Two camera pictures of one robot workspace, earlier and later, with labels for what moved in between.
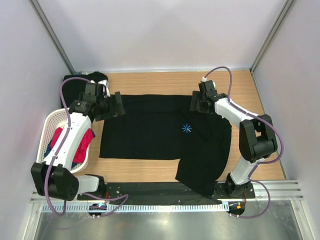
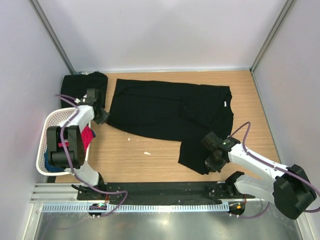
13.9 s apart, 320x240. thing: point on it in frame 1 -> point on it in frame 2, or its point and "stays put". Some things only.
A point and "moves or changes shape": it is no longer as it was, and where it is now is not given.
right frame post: x=288 y=4 stays put
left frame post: x=49 y=27 stays put
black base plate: x=165 y=193 stays put
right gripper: x=196 y=96 -> x=210 y=164
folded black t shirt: x=73 y=87 stays put
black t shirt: x=165 y=127 moves or changes shape
